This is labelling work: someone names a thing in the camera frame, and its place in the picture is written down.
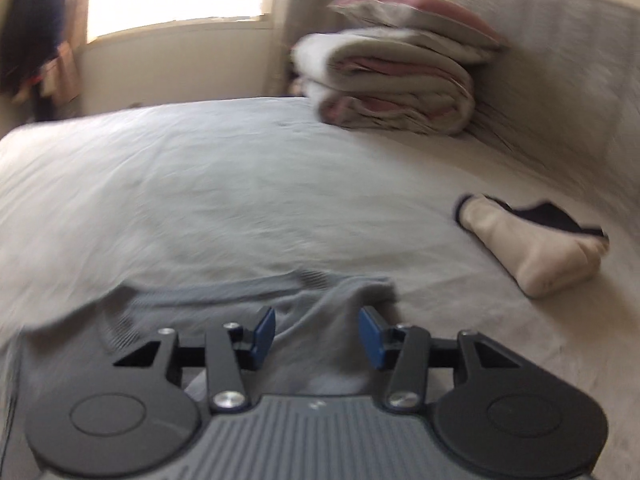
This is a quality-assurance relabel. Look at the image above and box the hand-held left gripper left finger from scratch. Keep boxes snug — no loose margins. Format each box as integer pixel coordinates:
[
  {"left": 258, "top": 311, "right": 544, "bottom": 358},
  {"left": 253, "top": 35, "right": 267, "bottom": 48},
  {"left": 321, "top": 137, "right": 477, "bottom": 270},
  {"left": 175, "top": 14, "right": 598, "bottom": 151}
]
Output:
[{"left": 112, "top": 306, "right": 277, "bottom": 415}]

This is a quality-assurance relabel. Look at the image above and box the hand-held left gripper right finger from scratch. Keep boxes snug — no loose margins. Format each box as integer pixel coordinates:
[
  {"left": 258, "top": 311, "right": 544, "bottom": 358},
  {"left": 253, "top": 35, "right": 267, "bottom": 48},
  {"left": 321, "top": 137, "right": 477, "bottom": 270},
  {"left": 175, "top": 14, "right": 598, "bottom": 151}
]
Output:
[{"left": 358, "top": 306, "right": 531, "bottom": 415}]

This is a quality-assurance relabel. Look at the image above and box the grey knitted sweater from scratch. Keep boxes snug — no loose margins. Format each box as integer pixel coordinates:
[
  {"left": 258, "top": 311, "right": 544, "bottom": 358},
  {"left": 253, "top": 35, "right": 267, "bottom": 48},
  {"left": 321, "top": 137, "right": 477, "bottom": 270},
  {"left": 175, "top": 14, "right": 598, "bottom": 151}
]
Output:
[{"left": 20, "top": 270, "right": 401, "bottom": 396}]

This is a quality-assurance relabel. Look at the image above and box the bed with grey sheet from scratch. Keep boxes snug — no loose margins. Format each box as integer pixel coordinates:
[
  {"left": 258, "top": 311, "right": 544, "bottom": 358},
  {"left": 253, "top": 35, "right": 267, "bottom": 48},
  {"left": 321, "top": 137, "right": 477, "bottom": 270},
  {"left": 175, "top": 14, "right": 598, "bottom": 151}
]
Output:
[{"left": 0, "top": 95, "right": 640, "bottom": 480}]

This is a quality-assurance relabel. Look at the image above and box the folded cream and navy garment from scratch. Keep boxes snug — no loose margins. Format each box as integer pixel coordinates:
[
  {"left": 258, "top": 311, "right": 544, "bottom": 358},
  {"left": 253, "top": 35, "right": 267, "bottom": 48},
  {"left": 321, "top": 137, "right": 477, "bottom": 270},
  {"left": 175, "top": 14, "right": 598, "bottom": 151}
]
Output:
[{"left": 455, "top": 193, "right": 611, "bottom": 297}]

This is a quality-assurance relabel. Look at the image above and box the folded grey and pink quilt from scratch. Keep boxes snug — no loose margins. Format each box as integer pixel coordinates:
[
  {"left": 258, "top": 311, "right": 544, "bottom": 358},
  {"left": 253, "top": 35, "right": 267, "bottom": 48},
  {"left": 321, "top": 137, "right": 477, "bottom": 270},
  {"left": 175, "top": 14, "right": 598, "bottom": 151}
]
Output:
[{"left": 291, "top": 30, "right": 476, "bottom": 136}]

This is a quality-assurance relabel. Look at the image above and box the grey quilted headboard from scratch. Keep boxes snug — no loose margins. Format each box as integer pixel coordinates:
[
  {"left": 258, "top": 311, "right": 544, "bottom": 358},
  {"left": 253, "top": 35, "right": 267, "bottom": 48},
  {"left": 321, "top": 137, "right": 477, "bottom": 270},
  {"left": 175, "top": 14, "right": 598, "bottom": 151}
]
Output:
[{"left": 450, "top": 0, "right": 640, "bottom": 221}]

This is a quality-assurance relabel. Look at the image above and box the grey curtain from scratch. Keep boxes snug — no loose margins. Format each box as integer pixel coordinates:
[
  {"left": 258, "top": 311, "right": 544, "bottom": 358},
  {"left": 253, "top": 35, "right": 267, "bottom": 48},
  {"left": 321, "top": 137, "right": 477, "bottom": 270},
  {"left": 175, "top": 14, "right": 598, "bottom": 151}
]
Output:
[{"left": 272, "top": 0, "right": 321, "bottom": 96}]

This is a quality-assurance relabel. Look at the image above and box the hanging pink garment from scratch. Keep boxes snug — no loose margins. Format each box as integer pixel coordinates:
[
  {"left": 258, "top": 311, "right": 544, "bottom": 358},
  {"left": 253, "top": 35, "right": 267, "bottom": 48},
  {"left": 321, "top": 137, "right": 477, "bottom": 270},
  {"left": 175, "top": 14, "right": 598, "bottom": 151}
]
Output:
[{"left": 40, "top": 42, "right": 83, "bottom": 106}]

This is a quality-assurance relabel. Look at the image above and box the grey and pink pillow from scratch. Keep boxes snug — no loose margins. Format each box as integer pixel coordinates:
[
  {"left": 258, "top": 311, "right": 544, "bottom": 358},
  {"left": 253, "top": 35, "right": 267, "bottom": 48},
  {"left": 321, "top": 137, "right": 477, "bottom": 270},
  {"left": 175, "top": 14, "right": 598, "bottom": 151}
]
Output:
[{"left": 327, "top": 0, "right": 508, "bottom": 63}]

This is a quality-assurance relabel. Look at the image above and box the hanging dark jacket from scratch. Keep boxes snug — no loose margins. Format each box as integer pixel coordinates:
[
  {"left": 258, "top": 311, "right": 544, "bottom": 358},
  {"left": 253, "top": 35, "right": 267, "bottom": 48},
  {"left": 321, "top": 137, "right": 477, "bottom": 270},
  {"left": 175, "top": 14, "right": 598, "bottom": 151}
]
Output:
[{"left": 0, "top": 0, "right": 71, "bottom": 101}]

